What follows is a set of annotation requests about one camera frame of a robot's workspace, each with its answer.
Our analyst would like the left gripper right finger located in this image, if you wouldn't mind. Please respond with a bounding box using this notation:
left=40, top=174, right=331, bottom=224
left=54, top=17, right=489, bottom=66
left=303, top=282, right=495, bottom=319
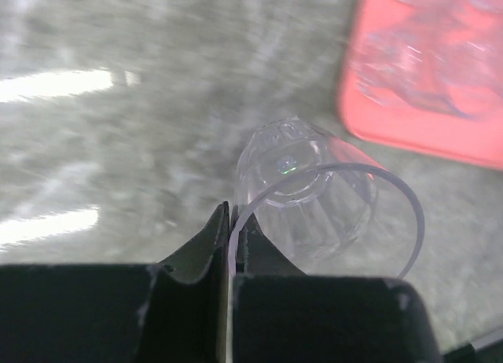
left=231, top=217, right=442, bottom=362

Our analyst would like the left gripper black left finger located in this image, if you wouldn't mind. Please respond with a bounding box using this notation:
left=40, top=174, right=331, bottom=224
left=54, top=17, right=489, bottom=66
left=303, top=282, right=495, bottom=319
left=1, top=203, right=229, bottom=362

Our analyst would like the clear glass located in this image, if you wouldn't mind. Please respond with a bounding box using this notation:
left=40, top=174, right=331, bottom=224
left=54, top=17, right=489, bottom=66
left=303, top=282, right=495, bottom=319
left=228, top=117, right=425, bottom=278

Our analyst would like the pink plastic tray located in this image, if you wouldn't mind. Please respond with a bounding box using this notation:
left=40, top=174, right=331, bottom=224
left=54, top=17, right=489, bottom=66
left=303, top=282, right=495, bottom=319
left=337, top=0, right=502, bottom=170

